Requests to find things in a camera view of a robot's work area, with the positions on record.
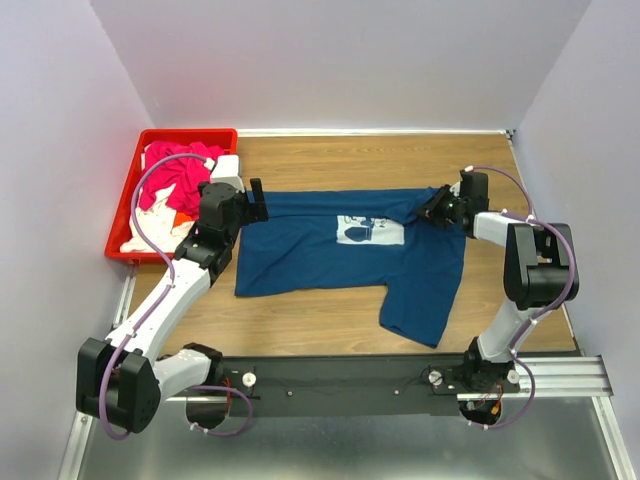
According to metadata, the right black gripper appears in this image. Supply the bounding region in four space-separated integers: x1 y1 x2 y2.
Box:
411 184 465 230

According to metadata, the blue printed t shirt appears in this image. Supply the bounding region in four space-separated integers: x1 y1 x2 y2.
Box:
235 188 466 348

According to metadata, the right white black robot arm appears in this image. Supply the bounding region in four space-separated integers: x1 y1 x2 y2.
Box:
415 166 579 394

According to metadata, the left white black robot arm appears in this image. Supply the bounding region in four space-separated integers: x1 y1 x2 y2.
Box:
76 178 268 440

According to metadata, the red plastic bin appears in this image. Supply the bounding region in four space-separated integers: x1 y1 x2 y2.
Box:
104 128 238 265

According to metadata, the orange t shirt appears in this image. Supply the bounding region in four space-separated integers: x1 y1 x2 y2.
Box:
173 212 194 229

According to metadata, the magenta t shirt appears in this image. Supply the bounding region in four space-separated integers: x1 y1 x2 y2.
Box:
138 141 226 219

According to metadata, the white t shirt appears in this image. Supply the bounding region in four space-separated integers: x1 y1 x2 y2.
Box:
135 184 193 254

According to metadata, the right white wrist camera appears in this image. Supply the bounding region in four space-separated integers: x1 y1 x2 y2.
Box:
449 166 474 198

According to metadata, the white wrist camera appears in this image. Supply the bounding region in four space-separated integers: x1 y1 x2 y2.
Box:
449 166 474 198
210 154 245 192

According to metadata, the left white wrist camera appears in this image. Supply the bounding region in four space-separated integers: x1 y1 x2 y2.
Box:
210 154 245 192

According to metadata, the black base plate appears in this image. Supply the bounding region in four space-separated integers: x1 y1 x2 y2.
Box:
164 353 524 419

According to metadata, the aluminium frame rail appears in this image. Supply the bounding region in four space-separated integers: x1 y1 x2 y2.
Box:
56 265 164 479

